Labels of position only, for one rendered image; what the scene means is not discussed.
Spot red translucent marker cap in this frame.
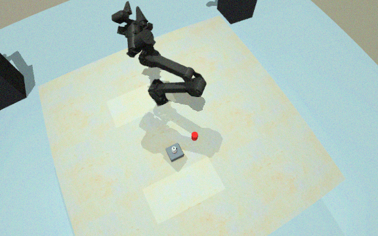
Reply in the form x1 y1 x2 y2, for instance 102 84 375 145
192 132 198 141

